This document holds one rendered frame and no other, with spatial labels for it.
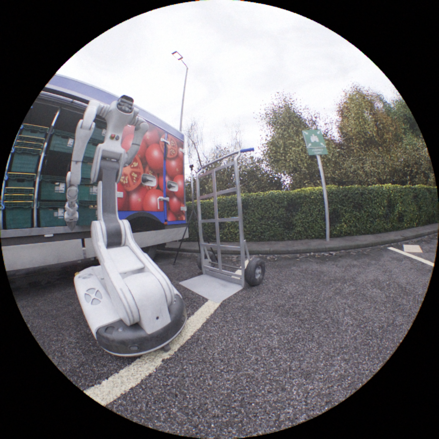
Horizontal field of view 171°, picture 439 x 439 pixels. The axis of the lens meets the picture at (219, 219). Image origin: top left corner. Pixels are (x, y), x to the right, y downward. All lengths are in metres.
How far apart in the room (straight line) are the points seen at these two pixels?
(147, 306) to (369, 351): 0.97
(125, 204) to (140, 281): 1.45
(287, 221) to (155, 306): 2.66
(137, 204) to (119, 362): 1.77
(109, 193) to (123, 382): 0.95
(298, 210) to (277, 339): 2.51
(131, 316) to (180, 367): 0.32
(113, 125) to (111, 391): 1.38
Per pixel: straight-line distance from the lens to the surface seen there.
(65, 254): 1.72
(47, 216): 1.87
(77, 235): 1.74
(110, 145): 1.07
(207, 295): 1.23
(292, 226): 2.91
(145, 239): 2.11
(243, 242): 1.22
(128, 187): 2.02
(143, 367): 0.78
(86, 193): 1.97
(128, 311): 0.58
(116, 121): 1.13
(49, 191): 1.91
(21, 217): 1.91
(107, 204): 0.93
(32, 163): 2.01
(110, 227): 0.84
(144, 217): 2.10
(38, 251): 1.72
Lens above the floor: 0.61
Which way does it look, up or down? level
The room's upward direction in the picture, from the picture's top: 4 degrees counter-clockwise
